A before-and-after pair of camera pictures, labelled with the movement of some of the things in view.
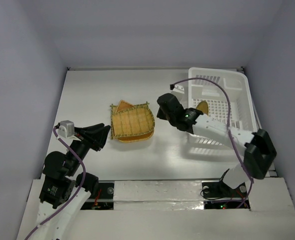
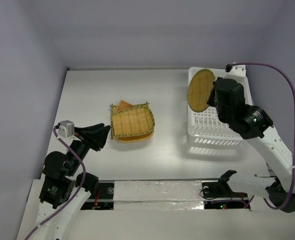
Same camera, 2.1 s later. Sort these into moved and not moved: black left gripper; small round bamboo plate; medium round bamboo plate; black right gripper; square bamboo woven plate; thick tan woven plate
Moved: small round bamboo plate; black right gripper
Not moved: black left gripper; thick tan woven plate; medium round bamboo plate; square bamboo woven plate
